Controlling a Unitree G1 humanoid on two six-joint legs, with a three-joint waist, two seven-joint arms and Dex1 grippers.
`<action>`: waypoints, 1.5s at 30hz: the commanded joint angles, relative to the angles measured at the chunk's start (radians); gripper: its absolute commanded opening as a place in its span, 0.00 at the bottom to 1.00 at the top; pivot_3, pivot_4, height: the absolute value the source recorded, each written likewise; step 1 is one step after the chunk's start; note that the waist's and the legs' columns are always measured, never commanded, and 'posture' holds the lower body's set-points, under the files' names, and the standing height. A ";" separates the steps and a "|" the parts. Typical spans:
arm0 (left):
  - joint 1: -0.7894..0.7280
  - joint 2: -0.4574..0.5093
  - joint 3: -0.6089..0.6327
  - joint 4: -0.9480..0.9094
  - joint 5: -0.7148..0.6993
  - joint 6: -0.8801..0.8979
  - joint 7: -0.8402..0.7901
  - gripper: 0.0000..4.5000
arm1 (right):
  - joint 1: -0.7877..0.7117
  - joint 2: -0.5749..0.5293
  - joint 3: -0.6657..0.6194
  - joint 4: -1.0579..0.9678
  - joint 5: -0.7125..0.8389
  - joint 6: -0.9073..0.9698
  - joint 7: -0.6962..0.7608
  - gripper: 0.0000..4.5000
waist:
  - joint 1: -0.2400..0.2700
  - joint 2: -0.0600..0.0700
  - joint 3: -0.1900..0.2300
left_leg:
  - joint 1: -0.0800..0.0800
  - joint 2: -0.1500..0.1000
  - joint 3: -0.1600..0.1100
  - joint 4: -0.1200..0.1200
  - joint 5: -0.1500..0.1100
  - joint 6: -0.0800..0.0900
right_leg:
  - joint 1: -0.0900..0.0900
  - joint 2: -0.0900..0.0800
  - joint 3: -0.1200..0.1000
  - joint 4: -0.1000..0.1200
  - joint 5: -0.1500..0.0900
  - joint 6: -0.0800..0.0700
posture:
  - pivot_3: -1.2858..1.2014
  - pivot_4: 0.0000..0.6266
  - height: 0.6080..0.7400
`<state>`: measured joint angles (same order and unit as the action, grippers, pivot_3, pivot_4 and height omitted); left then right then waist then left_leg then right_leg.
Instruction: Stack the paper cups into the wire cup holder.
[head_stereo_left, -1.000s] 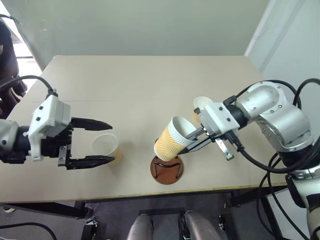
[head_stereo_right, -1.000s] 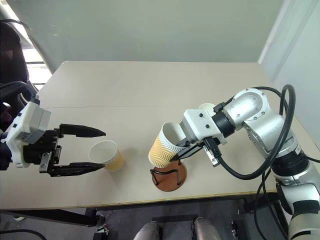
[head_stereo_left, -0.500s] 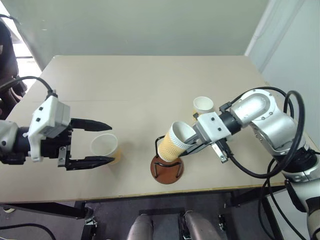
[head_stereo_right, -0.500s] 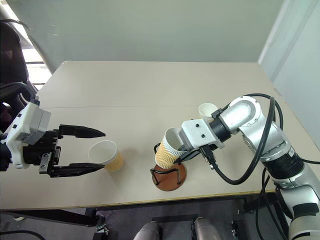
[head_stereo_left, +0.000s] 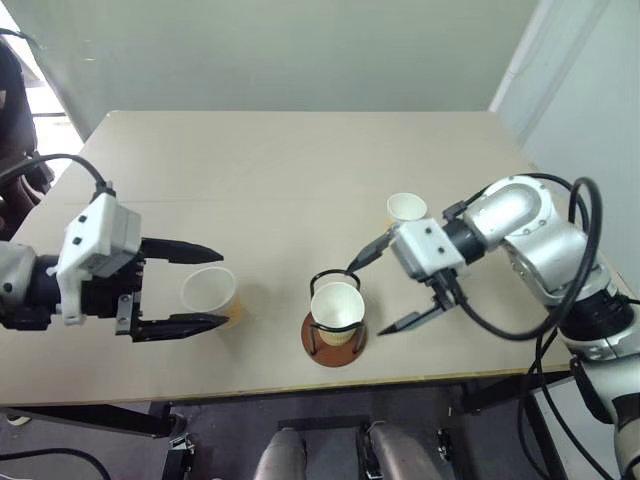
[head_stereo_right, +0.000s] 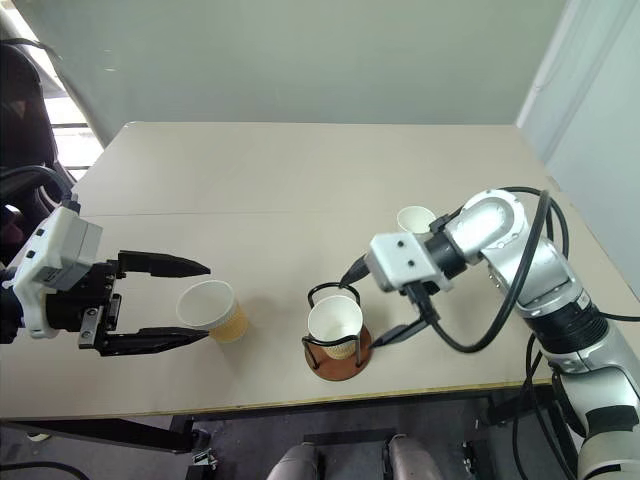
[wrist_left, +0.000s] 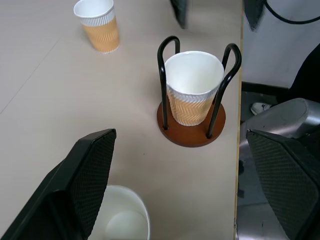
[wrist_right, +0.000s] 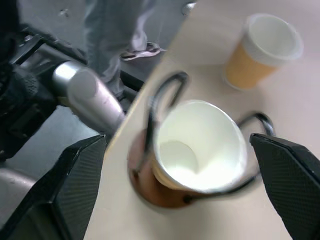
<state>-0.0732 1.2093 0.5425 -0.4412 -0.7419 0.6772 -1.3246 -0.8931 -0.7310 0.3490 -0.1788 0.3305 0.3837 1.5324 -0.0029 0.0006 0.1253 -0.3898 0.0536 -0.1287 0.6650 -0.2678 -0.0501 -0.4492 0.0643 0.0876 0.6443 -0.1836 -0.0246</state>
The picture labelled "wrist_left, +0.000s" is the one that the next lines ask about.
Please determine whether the paper cup, white and orange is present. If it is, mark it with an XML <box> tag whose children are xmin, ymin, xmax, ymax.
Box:
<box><xmin>163</xmin><ymin>51</ymin><xmax>225</xmax><ymax>127</ymax></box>
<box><xmin>90</xmin><ymin>184</ymin><xmax>152</xmax><ymax>240</ymax></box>
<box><xmin>73</xmin><ymin>0</ymin><xmax>121</xmax><ymax>55</ymax></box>

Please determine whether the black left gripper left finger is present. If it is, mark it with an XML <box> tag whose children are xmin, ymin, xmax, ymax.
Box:
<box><xmin>0</xmin><ymin>128</ymin><xmax>117</xmax><ymax>240</ymax></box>

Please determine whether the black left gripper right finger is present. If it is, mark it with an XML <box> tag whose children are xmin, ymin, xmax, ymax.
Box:
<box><xmin>245</xmin><ymin>128</ymin><xmax>320</xmax><ymax>240</ymax></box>

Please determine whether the black wire cup holder, wooden base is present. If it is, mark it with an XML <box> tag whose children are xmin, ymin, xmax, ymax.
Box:
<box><xmin>156</xmin><ymin>36</ymin><xmax>243</xmax><ymax>149</ymax></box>

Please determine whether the black floor mat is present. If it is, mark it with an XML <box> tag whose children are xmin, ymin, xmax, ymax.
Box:
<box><xmin>241</xmin><ymin>81</ymin><xmax>295</xmax><ymax>123</ymax></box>

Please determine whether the black trouser leg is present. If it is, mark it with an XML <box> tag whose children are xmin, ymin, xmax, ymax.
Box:
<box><xmin>289</xmin><ymin>42</ymin><xmax>320</xmax><ymax>101</ymax></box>

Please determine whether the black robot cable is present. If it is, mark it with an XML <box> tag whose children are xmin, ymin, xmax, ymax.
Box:
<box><xmin>264</xmin><ymin>0</ymin><xmax>320</xmax><ymax>25</ymax></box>

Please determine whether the white sneaker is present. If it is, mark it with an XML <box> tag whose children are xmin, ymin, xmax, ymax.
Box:
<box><xmin>250</xmin><ymin>101</ymin><xmax>273</xmax><ymax>116</ymax></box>

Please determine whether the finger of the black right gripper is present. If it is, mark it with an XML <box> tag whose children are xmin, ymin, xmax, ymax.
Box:
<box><xmin>169</xmin><ymin>0</ymin><xmax>190</xmax><ymax>30</ymax></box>
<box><xmin>243</xmin><ymin>0</ymin><xmax>266</xmax><ymax>32</ymax></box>

